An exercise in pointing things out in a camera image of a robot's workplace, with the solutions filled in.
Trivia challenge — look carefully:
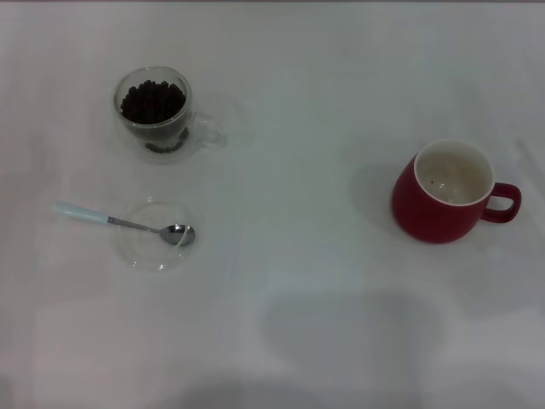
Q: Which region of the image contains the double-walled glass mug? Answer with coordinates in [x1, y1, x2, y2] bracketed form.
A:
[112, 66, 227, 165]

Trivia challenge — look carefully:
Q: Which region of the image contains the coffee beans pile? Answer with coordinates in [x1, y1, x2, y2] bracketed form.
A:
[119, 78, 187, 125]

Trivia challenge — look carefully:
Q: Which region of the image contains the light blue handled metal spoon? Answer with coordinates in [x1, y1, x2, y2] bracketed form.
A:
[52, 200, 197, 247]

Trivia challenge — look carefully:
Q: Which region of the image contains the clear glass saucer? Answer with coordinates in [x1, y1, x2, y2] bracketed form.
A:
[111, 196, 194, 274]

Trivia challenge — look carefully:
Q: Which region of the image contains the red ceramic mug white inside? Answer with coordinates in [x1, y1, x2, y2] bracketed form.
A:
[391, 138, 523, 245]

